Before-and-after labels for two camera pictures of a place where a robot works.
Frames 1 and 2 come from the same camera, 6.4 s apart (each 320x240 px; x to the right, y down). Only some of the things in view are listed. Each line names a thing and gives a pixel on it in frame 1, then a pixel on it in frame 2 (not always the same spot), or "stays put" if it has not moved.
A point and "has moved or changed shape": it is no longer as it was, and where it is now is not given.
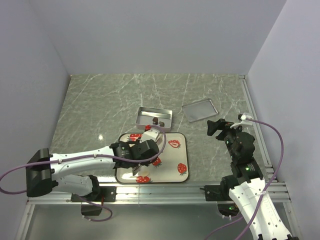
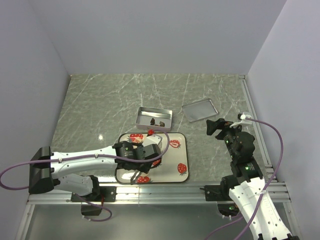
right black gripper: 212,126 stays put
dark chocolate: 156,120 has moved or changed shape
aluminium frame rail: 157,194 stays put
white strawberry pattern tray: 171,166 stays put
